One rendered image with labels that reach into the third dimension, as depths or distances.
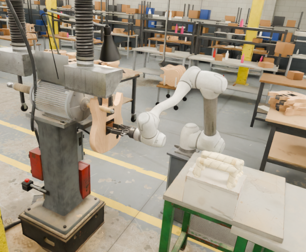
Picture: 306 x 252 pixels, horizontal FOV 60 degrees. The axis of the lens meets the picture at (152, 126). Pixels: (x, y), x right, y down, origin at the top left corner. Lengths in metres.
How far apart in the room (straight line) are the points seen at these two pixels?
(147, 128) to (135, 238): 1.28
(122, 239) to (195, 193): 1.26
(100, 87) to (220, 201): 0.87
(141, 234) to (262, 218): 1.33
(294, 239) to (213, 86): 1.00
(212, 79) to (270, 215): 0.90
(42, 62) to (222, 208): 1.40
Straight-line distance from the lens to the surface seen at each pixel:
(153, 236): 2.57
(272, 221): 1.54
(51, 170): 2.18
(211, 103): 1.96
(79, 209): 2.38
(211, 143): 2.20
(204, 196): 1.41
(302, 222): 1.67
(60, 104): 1.81
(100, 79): 1.50
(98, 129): 1.75
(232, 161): 1.38
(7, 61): 2.04
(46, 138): 2.06
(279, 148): 3.59
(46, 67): 1.88
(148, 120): 1.51
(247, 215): 1.51
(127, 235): 2.56
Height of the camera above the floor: 1.86
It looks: 24 degrees down
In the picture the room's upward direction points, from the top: 5 degrees clockwise
